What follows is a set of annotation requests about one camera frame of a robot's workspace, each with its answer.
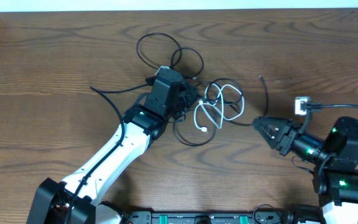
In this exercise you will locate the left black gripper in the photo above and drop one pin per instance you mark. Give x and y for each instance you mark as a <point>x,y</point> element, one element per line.
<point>192,91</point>

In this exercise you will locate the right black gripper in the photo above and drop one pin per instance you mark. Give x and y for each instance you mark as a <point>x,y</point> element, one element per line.
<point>287,136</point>

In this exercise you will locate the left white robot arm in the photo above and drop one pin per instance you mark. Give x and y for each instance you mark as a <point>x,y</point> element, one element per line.
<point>77,198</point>

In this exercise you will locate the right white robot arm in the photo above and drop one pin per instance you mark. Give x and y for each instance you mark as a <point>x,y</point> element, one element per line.
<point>335,159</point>

